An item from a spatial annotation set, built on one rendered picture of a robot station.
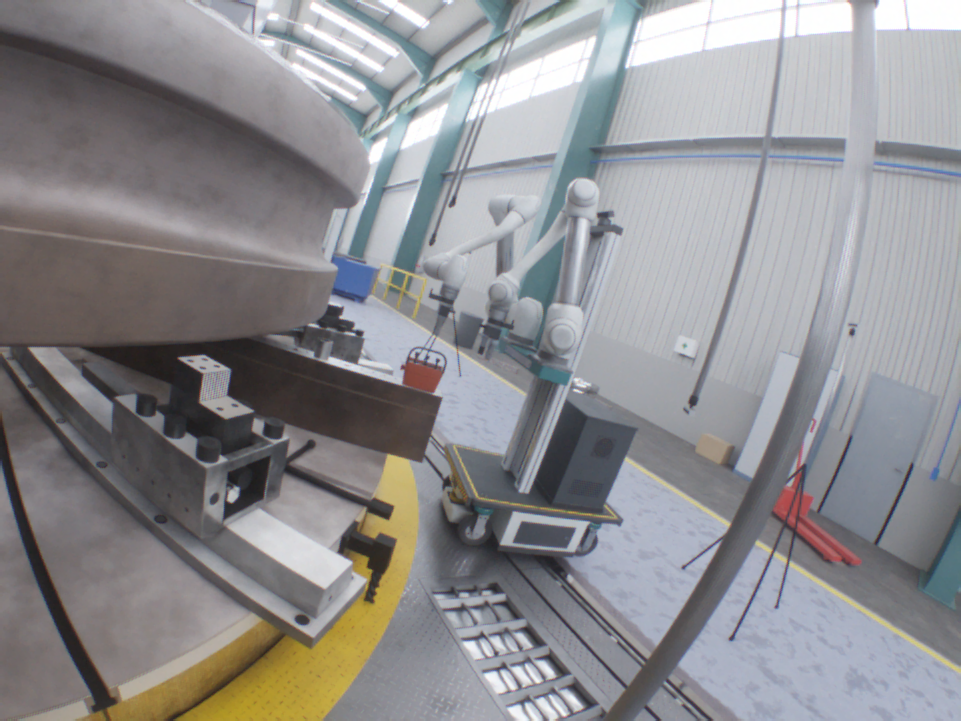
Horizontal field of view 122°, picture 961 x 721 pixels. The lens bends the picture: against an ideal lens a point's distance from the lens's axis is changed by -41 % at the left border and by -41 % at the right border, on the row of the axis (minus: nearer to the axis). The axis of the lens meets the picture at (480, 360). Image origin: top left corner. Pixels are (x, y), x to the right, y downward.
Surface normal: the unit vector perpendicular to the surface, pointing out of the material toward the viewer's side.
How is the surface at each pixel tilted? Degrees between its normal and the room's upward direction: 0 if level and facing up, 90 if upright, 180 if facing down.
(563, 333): 96
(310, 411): 90
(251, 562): 72
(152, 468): 90
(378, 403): 90
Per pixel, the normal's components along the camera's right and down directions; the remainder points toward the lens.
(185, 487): -0.23, 0.07
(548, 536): 0.24, 0.23
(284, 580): -0.11, -0.22
